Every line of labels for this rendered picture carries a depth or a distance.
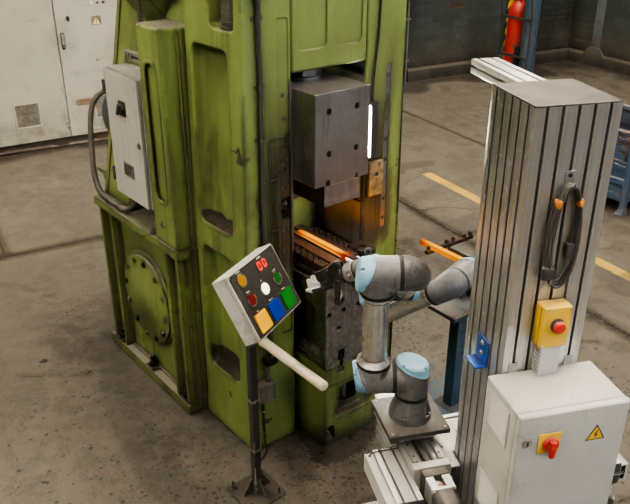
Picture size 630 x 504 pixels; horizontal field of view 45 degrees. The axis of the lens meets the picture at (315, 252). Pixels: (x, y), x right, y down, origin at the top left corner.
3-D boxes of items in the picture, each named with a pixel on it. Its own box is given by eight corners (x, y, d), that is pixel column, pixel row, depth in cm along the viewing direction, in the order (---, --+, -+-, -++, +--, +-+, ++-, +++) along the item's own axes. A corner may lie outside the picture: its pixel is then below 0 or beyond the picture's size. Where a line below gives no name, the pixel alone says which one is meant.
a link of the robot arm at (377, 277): (396, 401, 263) (405, 267, 236) (352, 401, 263) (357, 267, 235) (392, 378, 274) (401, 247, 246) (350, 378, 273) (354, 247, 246)
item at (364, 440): (412, 434, 387) (412, 432, 387) (324, 485, 355) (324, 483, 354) (360, 397, 415) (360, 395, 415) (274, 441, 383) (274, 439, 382)
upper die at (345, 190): (359, 196, 338) (359, 176, 334) (324, 207, 327) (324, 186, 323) (301, 171, 367) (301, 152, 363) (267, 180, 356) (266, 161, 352)
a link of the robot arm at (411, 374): (431, 401, 263) (433, 368, 257) (392, 401, 263) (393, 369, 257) (425, 380, 274) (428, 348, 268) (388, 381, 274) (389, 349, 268)
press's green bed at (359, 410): (380, 419, 398) (384, 344, 377) (325, 449, 377) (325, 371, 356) (314, 371, 437) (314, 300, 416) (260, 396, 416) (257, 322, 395)
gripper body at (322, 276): (320, 266, 301) (345, 257, 294) (330, 285, 302) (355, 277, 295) (312, 274, 295) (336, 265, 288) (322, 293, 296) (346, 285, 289)
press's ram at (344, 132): (382, 169, 341) (385, 80, 324) (315, 189, 320) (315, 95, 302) (322, 146, 371) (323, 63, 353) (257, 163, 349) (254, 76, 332)
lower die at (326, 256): (357, 267, 354) (357, 251, 350) (323, 280, 342) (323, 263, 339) (301, 237, 383) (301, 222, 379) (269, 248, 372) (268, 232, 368)
